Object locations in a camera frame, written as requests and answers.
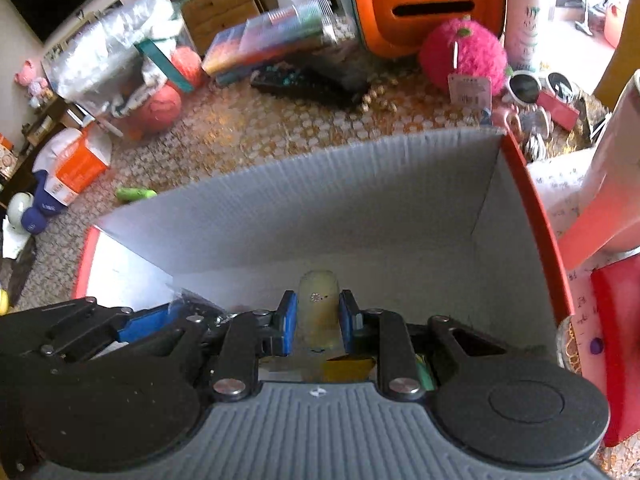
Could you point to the red notebook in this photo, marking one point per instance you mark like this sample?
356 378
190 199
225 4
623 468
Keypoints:
620 335

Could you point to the yellow packet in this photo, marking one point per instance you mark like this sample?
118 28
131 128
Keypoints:
347 369

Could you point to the red cardboard box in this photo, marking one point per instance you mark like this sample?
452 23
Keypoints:
325 200

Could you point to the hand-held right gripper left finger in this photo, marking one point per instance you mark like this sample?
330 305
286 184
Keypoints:
289 325

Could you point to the translucent yellow bottle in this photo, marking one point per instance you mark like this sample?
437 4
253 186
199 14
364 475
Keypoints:
320 310

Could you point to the white bottle with blue cap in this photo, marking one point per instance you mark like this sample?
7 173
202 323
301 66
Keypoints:
525 20

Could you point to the orange box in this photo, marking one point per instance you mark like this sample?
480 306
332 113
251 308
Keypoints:
6 155

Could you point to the yellow wooden chair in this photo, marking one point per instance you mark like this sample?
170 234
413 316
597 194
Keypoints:
617 80

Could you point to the green toy cucumber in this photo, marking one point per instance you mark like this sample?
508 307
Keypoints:
135 194

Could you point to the white round lamp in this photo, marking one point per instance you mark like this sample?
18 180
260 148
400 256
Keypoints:
20 207

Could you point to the patterned tablecloth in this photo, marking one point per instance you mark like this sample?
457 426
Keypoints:
300 130

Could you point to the orange white carton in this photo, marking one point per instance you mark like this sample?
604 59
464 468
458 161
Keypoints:
80 160

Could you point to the pink red small box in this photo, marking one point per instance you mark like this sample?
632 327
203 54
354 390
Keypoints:
557 110

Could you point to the pink plush toy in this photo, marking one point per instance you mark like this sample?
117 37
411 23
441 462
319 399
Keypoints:
30 75

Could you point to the orange storage basket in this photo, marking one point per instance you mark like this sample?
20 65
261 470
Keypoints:
380 10

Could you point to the black remote control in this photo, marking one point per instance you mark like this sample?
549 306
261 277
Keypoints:
310 85

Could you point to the orange ball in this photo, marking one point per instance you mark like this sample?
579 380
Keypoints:
187 65
160 107

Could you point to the colourful marker set box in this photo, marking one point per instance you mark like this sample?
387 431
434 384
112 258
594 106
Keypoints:
270 35

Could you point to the white frame sunglasses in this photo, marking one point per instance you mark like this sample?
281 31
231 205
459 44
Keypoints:
522 87

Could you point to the pink plush ball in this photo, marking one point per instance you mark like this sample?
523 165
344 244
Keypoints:
465 55

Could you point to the clear plastic bag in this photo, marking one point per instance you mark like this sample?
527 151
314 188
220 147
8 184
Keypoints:
100 55

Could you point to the white crumpled cloth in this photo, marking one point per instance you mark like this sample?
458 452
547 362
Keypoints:
10 242

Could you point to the pink steel tumbler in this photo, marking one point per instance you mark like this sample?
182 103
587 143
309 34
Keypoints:
610 200

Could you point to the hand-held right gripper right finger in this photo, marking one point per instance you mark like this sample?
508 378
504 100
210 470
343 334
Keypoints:
347 325

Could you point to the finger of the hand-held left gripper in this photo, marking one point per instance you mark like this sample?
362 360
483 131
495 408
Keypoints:
145 325

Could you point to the blue dumbbell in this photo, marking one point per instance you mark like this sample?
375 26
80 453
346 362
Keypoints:
40 215

